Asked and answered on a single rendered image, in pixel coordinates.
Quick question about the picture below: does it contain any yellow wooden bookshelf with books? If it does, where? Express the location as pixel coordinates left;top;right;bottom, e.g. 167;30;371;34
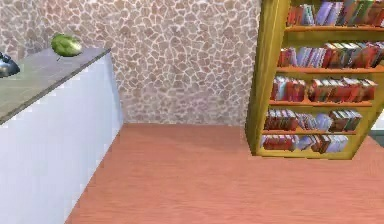
244;0;384;161

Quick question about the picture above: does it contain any green round vegetable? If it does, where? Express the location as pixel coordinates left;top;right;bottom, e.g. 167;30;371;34
50;33;83;58

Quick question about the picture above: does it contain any white counter with grey top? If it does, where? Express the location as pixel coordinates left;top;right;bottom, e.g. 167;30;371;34
0;47;125;224

